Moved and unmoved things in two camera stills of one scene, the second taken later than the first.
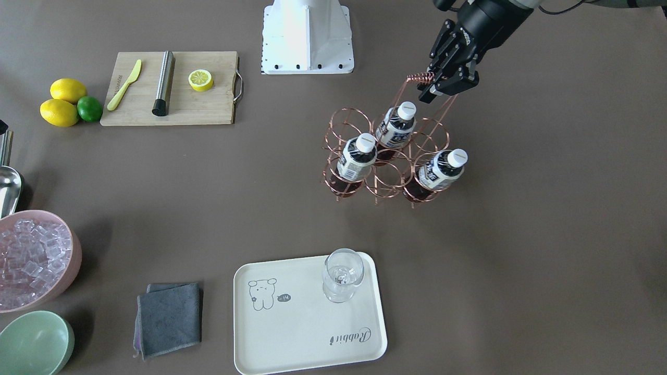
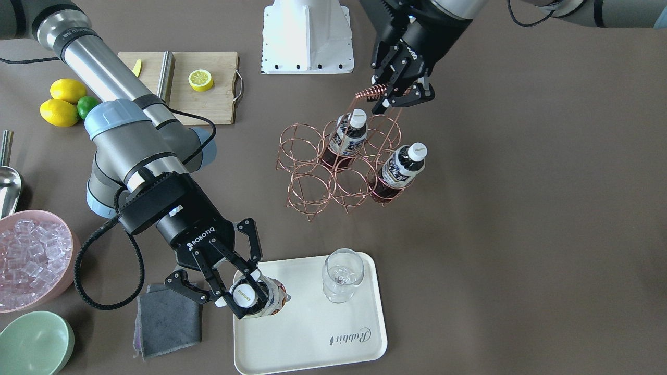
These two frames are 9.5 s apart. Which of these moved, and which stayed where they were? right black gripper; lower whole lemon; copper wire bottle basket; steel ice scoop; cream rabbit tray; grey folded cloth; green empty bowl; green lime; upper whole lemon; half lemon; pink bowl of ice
Moved: copper wire bottle basket; right black gripper
Stayed: grey folded cloth; pink bowl of ice; steel ice scoop; green lime; upper whole lemon; green empty bowl; cream rabbit tray; half lemon; lower whole lemon
